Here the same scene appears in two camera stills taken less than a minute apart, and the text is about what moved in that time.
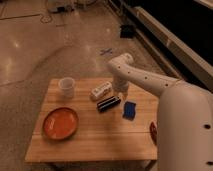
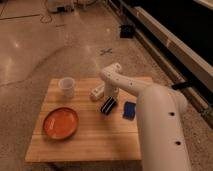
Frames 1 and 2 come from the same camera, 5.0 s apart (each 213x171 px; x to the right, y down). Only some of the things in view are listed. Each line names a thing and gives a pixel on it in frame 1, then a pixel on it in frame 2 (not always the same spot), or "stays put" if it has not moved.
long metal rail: [184, 58] stays put
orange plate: [60, 123] stays put
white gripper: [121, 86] → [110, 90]
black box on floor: [127, 31] stays put
